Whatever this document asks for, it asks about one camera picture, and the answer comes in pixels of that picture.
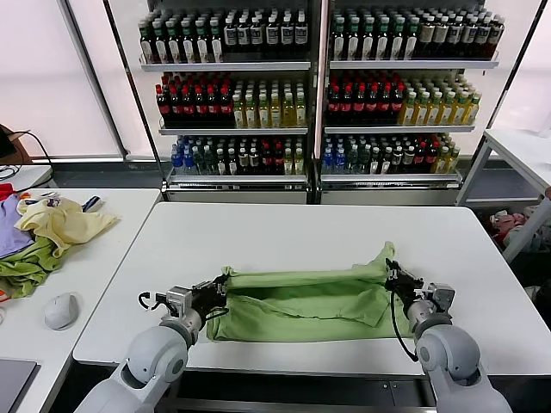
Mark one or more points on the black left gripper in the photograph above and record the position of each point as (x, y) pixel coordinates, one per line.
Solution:
(206, 297)

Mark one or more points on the person arm grey sleeve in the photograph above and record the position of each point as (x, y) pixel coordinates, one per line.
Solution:
(548, 192)

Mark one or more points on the light grey rounded mouse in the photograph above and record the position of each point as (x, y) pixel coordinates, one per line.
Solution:
(62, 312)

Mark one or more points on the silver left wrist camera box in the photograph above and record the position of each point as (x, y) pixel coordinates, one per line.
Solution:
(178, 299)

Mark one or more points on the dark bottle grey label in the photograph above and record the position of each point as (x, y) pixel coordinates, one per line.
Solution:
(455, 36)
(483, 36)
(470, 36)
(496, 36)

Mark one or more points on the brown cardboard box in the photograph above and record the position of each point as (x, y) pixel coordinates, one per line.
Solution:
(23, 148)

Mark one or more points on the small dark drink bottle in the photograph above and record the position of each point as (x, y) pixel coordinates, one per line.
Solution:
(243, 161)
(255, 161)
(397, 160)
(409, 160)

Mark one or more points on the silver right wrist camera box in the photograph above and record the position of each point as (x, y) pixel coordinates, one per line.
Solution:
(441, 294)

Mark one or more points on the dark bottle white cap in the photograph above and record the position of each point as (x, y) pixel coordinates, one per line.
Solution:
(233, 162)
(387, 161)
(221, 162)
(375, 161)

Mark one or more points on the green soda bottle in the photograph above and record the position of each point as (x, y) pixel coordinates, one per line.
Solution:
(209, 161)
(353, 160)
(199, 161)
(364, 160)

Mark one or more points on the light green polo shirt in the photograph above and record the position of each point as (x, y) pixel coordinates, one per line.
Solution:
(301, 310)

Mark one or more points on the yellow juice bottle white cap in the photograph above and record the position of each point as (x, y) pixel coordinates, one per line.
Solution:
(288, 114)
(251, 114)
(447, 112)
(460, 112)
(472, 112)
(263, 114)
(422, 112)
(435, 112)
(409, 112)
(275, 114)
(239, 114)
(300, 114)

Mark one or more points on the black slanted pole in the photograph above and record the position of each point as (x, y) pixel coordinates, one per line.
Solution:
(518, 64)
(128, 71)

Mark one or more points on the grey drinks shelf unit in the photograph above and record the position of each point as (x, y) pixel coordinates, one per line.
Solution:
(237, 66)
(409, 65)

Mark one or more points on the green cap dark tea bottle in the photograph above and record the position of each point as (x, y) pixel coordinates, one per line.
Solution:
(202, 49)
(397, 45)
(340, 45)
(188, 49)
(382, 45)
(354, 45)
(160, 49)
(216, 49)
(411, 45)
(368, 45)
(146, 49)
(174, 49)

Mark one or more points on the red garment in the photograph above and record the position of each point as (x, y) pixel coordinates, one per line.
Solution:
(5, 191)

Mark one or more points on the blue water bottle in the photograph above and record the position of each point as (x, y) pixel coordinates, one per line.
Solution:
(340, 160)
(328, 160)
(176, 161)
(187, 161)

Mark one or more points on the white printed cloth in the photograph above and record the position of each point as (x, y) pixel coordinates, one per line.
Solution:
(51, 199)

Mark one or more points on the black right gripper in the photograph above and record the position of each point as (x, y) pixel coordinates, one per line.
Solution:
(406, 288)

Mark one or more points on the pink white clothes pile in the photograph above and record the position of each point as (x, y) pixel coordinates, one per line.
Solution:
(508, 221)

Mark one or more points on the dark bottle beige label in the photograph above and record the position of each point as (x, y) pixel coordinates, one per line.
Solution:
(440, 36)
(427, 36)

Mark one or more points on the small yellow juice bottle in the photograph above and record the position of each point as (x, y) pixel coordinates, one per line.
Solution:
(288, 162)
(441, 161)
(299, 162)
(452, 161)

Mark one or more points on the purple garment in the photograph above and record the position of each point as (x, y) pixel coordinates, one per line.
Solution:
(10, 232)

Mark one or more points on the olive green garment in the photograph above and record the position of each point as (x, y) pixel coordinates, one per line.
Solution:
(26, 271)

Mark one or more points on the blue white striped cloth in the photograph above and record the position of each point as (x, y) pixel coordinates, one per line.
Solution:
(92, 203)

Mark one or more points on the pale yellow garment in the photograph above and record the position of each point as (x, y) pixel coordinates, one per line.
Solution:
(73, 226)

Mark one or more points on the white metal frame table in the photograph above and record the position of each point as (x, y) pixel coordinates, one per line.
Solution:
(516, 146)

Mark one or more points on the orange white item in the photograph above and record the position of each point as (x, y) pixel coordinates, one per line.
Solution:
(3, 297)

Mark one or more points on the small red cap cola bottle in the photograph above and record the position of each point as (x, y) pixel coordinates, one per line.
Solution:
(278, 161)
(419, 158)
(431, 158)
(267, 161)

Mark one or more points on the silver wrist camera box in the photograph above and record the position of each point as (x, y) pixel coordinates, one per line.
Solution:
(178, 299)
(441, 294)

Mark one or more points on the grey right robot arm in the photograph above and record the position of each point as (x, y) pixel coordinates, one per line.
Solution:
(452, 353)

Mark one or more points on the dark grey laptop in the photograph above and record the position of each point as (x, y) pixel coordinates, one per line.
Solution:
(15, 383)

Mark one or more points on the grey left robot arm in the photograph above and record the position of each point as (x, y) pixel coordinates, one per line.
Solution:
(155, 357)

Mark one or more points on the dark bottle black white label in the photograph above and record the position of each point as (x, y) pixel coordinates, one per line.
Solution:
(272, 36)
(257, 36)
(244, 36)
(231, 36)
(287, 35)
(301, 35)

